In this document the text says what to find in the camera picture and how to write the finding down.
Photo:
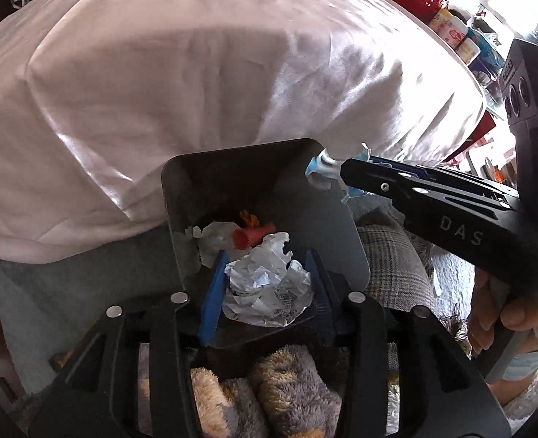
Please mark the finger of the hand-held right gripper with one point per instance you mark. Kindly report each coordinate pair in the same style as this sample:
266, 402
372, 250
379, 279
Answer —
396, 166
387, 185

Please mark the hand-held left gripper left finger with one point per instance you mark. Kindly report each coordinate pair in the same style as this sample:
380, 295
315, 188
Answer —
214, 301

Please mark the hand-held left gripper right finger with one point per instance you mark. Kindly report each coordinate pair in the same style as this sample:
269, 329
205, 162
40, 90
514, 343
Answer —
323, 301

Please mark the white paper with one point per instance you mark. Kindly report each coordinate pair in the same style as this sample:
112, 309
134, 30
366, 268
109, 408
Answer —
266, 292

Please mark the white tissue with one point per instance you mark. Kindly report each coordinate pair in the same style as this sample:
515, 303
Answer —
214, 235

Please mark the red ribbed plastic tube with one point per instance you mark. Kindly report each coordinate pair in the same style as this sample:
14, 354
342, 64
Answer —
253, 236

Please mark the small orange wrapper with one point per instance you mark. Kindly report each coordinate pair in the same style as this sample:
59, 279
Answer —
247, 218

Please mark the black plastic bin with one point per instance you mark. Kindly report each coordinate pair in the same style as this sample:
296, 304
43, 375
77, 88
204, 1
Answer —
250, 178

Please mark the person's right forearm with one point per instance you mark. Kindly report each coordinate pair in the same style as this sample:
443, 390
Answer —
531, 374

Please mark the person's right hand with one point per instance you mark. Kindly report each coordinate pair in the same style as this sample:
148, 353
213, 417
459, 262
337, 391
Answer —
529, 312

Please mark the grey plaid cushion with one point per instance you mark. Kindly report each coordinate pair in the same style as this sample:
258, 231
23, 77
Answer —
387, 251

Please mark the fuzzy grey beige garment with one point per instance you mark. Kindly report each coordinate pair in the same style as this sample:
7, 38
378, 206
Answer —
287, 392

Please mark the blue round tin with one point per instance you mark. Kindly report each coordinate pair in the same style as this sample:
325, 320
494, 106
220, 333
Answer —
488, 57

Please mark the white bottle beige label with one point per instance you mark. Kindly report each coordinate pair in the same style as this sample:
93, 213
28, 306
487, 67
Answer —
469, 50

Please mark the white bottle yellow label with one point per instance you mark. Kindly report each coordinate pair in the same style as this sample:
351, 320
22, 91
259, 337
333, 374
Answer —
440, 23

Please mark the pink satin tablecloth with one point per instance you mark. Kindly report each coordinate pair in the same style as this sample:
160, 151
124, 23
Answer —
159, 77

